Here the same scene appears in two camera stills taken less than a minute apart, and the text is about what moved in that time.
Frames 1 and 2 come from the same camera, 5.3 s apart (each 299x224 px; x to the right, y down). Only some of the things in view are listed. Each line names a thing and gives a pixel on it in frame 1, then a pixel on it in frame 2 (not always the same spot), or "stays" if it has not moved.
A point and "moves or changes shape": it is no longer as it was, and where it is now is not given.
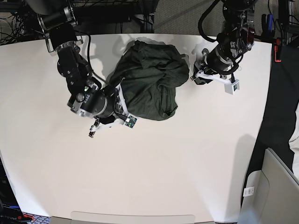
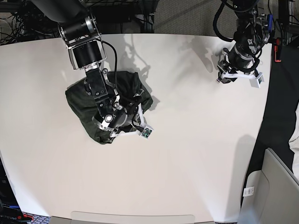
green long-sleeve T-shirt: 147,75 moves or changes shape
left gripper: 117,113 -> 124,117
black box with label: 10,212 stays
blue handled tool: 267,25 stays
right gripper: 202,65 -> 224,65
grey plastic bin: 276,199 stays
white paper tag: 248,191 stays
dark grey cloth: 283,103 stays
